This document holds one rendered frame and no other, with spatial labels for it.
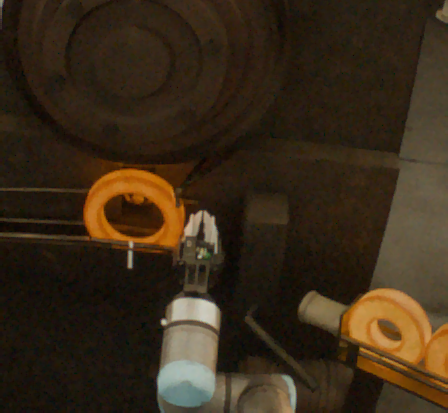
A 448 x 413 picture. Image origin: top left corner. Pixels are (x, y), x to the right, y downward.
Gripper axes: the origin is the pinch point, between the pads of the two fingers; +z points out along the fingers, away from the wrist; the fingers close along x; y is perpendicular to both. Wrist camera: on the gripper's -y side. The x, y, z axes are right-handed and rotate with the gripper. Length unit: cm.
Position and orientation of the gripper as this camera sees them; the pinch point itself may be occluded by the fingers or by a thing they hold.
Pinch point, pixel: (202, 220)
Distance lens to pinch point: 148.8
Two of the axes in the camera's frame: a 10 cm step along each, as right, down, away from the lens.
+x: -9.9, -1.0, -0.2
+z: 0.7, -7.8, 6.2
